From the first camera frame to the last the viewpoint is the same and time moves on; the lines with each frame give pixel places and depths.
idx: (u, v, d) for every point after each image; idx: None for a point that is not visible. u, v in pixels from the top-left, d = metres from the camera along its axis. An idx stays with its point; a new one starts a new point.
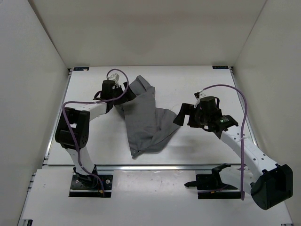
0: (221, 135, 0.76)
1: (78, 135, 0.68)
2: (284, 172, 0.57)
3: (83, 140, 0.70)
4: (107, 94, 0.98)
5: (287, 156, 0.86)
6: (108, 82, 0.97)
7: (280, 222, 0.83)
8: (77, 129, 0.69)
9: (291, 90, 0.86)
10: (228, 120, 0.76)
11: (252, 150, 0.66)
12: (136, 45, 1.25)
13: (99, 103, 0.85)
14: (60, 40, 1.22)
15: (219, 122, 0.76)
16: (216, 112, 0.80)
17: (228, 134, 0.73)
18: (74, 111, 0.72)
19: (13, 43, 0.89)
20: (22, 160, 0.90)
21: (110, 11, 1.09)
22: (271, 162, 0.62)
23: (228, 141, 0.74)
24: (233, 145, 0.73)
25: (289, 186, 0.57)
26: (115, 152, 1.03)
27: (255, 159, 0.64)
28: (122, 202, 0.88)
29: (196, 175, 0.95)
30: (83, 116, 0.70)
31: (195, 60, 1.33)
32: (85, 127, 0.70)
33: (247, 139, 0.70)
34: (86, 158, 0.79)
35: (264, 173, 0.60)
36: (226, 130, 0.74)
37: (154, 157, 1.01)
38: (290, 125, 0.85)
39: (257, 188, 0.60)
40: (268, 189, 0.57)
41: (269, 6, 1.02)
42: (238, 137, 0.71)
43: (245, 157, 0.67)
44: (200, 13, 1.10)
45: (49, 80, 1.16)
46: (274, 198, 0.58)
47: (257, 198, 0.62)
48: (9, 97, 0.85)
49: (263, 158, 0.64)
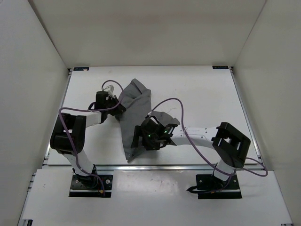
0: (174, 141, 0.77)
1: (75, 140, 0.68)
2: (224, 127, 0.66)
3: (80, 144, 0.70)
4: (101, 105, 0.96)
5: (288, 156, 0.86)
6: (101, 92, 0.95)
7: (280, 222, 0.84)
8: (73, 133, 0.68)
9: (291, 90, 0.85)
10: (170, 127, 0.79)
11: (195, 132, 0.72)
12: (136, 45, 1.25)
13: (95, 112, 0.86)
14: (60, 40, 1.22)
15: (165, 133, 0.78)
16: (159, 127, 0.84)
17: (175, 136, 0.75)
18: (70, 117, 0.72)
19: (12, 44, 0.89)
20: (22, 160, 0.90)
21: (110, 11, 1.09)
22: (213, 129, 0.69)
23: (180, 141, 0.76)
24: (186, 141, 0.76)
25: (239, 135, 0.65)
26: (115, 153, 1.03)
27: (202, 136, 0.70)
28: (122, 202, 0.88)
29: (196, 175, 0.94)
30: (80, 120, 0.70)
31: (195, 60, 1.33)
32: (82, 131, 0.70)
33: (188, 127, 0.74)
34: (85, 159, 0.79)
35: (213, 141, 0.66)
36: (171, 134, 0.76)
37: (154, 157, 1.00)
38: (290, 125, 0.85)
39: (224, 155, 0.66)
40: (225, 149, 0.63)
41: (270, 6, 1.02)
42: (182, 132, 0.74)
43: (197, 141, 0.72)
44: (200, 13, 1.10)
45: (49, 80, 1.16)
46: (240, 152, 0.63)
47: (235, 163, 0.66)
48: (9, 97, 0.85)
49: (207, 131, 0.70)
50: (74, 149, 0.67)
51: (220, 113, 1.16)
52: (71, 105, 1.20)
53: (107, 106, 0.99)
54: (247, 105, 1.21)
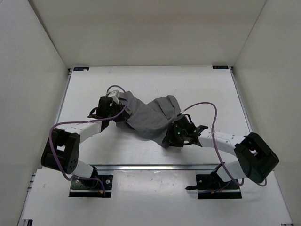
0: (201, 141, 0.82)
1: (65, 163, 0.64)
2: (252, 138, 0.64)
3: (71, 165, 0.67)
4: (104, 111, 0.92)
5: (287, 156, 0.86)
6: (105, 99, 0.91)
7: (279, 222, 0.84)
8: (63, 154, 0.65)
9: (291, 90, 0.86)
10: (199, 128, 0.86)
11: (223, 136, 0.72)
12: (136, 45, 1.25)
13: (93, 122, 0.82)
14: (60, 40, 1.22)
15: (194, 132, 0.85)
16: (190, 126, 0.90)
17: (202, 136, 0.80)
18: (63, 133, 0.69)
19: (12, 44, 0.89)
20: (21, 159, 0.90)
21: (110, 11, 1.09)
22: (240, 137, 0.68)
23: (206, 142, 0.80)
24: (211, 144, 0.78)
25: (267, 149, 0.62)
26: (115, 154, 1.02)
27: (227, 141, 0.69)
28: (122, 202, 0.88)
29: (196, 175, 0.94)
30: (72, 141, 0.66)
31: (195, 59, 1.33)
32: (74, 151, 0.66)
33: (217, 132, 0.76)
34: (82, 169, 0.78)
35: (235, 147, 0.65)
36: (200, 134, 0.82)
37: (154, 157, 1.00)
38: (290, 125, 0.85)
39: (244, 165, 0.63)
40: (246, 157, 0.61)
41: (270, 6, 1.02)
42: (210, 134, 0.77)
43: (221, 145, 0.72)
44: (200, 12, 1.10)
45: (49, 80, 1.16)
46: (261, 166, 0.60)
47: (252, 175, 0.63)
48: (9, 97, 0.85)
49: (233, 137, 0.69)
50: (62, 171, 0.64)
51: (221, 113, 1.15)
52: (71, 105, 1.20)
53: (110, 113, 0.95)
54: (247, 105, 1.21)
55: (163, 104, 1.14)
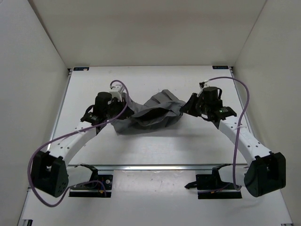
0: (220, 125, 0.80)
1: (51, 190, 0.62)
2: (276, 157, 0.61)
3: (61, 188, 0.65)
4: (101, 111, 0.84)
5: (288, 155, 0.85)
6: (103, 96, 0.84)
7: (280, 222, 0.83)
8: (50, 180, 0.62)
9: (290, 90, 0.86)
10: (226, 111, 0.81)
11: (248, 139, 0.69)
12: (136, 45, 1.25)
13: (83, 133, 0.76)
14: (60, 40, 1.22)
15: (218, 112, 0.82)
16: (216, 103, 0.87)
17: (225, 123, 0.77)
18: (49, 156, 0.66)
19: (11, 44, 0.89)
20: (22, 160, 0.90)
21: (110, 10, 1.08)
22: (264, 149, 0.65)
23: (225, 129, 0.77)
24: (230, 134, 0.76)
25: (282, 173, 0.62)
26: (115, 154, 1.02)
27: (249, 146, 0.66)
28: (122, 202, 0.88)
29: (196, 175, 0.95)
30: (55, 169, 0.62)
31: (195, 59, 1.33)
32: (60, 176, 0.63)
33: (243, 128, 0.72)
34: (78, 178, 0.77)
35: (256, 159, 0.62)
36: (224, 119, 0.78)
37: (154, 158, 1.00)
38: (292, 125, 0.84)
39: (251, 178, 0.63)
40: (260, 174, 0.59)
41: (269, 5, 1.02)
42: (234, 125, 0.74)
43: (240, 144, 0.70)
44: (200, 12, 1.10)
45: (49, 80, 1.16)
46: (265, 186, 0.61)
47: (249, 186, 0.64)
48: (9, 97, 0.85)
49: (257, 146, 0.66)
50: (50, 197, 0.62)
51: None
52: (71, 105, 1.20)
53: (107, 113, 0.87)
54: (247, 105, 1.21)
55: (161, 99, 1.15)
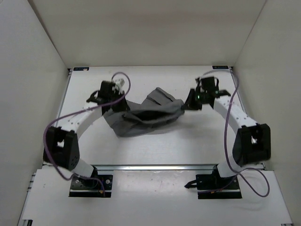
0: (215, 103, 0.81)
1: (66, 161, 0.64)
2: (262, 127, 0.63)
3: (73, 162, 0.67)
4: (106, 95, 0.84)
5: (288, 155, 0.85)
6: (108, 82, 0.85)
7: (280, 222, 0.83)
8: (63, 153, 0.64)
9: (290, 90, 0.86)
10: (222, 92, 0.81)
11: (237, 112, 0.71)
12: (136, 44, 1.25)
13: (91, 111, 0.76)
14: (60, 40, 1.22)
15: (214, 93, 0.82)
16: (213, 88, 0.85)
17: (219, 100, 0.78)
18: (60, 130, 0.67)
19: (11, 44, 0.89)
20: (22, 160, 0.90)
21: (110, 10, 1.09)
22: (251, 121, 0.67)
23: (219, 108, 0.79)
24: (223, 112, 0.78)
25: (267, 144, 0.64)
26: (115, 154, 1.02)
27: (238, 118, 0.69)
28: (122, 202, 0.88)
29: (196, 175, 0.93)
30: (69, 140, 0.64)
31: (195, 59, 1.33)
32: (73, 148, 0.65)
33: (235, 105, 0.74)
34: (83, 168, 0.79)
35: (241, 128, 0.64)
36: (218, 97, 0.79)
37: (154, 158, 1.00)
38: (291, 125, 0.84)
39: (237, 146, 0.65)
40: (244, 141, 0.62)
41: (269, 5, 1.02)
42: (227, 103, 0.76)
43: (230, 119, 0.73)
44: (200, 12, 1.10)
45: (49, 80, 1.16)
46: (252, 154, 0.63)
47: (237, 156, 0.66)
48: (9, 97, 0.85)
49: (245, 118, 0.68)
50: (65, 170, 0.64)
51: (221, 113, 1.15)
52: (71, 105, 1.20)
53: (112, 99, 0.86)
54: (247, 105, 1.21)
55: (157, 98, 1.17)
